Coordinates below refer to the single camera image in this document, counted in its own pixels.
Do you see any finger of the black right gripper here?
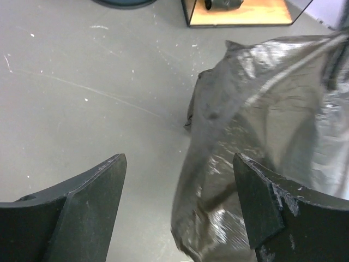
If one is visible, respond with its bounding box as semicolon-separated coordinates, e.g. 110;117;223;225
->
324;27;348;90

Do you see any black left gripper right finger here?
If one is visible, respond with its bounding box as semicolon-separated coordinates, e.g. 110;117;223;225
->
233;153;348;262

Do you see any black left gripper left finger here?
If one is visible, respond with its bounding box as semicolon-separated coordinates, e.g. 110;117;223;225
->
1;154;127;262

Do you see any black trash bag roll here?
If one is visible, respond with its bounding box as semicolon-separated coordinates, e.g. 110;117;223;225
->
204;0;244;10

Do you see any dark blue gold-rimmed trash bin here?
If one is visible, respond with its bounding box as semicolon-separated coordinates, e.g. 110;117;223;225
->
97;0;154;8

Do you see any wooden shelf with glass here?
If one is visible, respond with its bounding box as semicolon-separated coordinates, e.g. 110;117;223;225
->
181;0;311;28

